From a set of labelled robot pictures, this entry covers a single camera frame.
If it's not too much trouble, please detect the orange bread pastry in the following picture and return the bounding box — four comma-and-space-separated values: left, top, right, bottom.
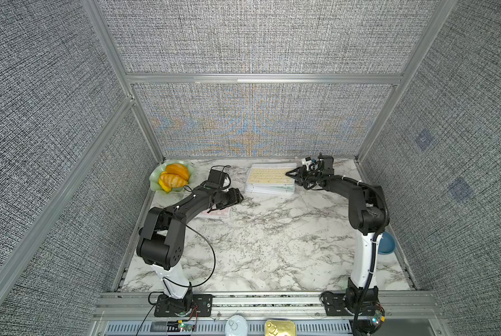
158, 163, 190, 193

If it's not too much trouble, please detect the green leaf-shaped plate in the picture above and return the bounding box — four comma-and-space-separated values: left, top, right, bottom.
148, 160, 195, 194

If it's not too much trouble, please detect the yellow keyboard mid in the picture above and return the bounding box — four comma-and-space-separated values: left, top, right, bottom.
247, 162, 298, 187

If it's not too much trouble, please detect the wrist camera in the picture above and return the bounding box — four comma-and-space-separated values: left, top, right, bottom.
202, 165, 232, 190
301, 153, 334, 175

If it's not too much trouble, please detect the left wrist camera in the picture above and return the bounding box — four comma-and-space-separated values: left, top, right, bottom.
202, 165, 232, 190

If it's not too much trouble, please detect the gold metal tin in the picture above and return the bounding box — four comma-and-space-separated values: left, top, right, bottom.
264, 320, 297, 336

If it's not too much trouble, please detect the blue bowl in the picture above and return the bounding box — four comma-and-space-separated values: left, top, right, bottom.
378, 232, 396, 255

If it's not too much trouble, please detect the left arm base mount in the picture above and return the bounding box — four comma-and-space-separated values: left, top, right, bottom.
154, 294, 214, 319

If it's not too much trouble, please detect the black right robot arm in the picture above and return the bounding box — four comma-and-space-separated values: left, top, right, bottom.
285, 159, 390, 314

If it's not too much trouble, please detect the pink keyboard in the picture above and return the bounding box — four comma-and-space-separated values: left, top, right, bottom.
197, 207, 231, 219

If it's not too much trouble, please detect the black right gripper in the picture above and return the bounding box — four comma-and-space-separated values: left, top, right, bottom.
284, 165, 322, 188

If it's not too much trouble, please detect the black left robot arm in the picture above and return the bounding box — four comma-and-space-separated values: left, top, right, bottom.
137, 183, 244, 300

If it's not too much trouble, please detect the aluminium front rail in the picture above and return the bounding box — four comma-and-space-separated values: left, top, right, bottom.
87, 291, 453, 335

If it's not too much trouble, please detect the green keyboard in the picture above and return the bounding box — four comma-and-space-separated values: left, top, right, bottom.
245, 185, 295, 195

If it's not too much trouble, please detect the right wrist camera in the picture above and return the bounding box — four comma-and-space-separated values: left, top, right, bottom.
301, 153, 334, 175

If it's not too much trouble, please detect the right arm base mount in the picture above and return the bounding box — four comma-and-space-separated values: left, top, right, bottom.
319, 286, 385, 335

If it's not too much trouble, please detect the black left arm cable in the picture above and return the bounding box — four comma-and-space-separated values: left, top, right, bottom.
134, 224, 217, 336

